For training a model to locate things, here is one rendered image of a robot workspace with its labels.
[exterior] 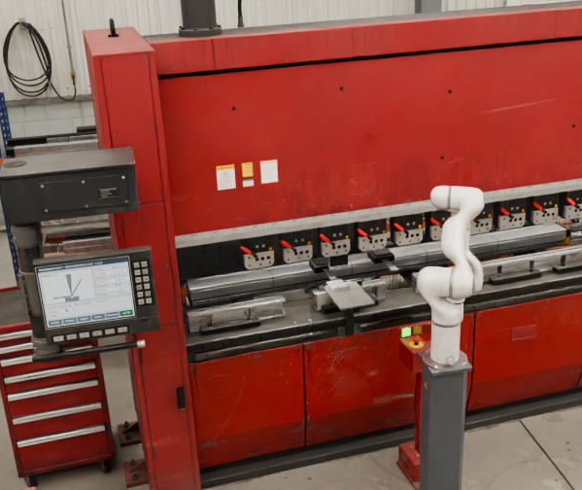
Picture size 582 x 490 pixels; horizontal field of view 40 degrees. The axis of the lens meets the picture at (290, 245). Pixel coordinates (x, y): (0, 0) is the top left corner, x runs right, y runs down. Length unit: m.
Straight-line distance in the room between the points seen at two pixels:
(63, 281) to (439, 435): 1.71
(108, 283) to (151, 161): 0.58
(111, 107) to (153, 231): 0.58
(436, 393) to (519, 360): 1.31
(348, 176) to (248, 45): 0.82
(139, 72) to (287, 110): 0.75
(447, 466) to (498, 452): 1.00
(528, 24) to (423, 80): 0.58
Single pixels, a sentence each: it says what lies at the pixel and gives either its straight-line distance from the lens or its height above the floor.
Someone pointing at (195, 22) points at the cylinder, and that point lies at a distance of 3.67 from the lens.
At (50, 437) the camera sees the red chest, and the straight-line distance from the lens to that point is 4.41.
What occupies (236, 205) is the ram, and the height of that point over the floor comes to 1.51.
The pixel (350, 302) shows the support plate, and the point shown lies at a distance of 3.96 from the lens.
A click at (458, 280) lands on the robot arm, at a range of 3.27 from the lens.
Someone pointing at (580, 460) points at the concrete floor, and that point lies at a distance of 4.72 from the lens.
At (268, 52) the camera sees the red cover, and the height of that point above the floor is 2.22.
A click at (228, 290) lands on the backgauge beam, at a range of 4.28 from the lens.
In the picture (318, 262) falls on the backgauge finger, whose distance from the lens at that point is 4.32.
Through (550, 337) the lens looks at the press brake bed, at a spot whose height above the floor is 0.52.
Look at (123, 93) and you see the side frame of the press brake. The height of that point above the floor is 2.13.
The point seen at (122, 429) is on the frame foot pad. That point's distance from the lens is 4.92.
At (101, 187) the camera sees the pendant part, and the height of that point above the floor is 1.86.
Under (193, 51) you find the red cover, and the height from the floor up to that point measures 2.25.
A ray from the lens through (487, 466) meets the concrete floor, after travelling 4.57.
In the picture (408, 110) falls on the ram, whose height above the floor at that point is 1.88.
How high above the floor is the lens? 2.78
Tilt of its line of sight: 22 degrees down
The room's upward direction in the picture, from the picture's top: 3 degrees counter-clockwise
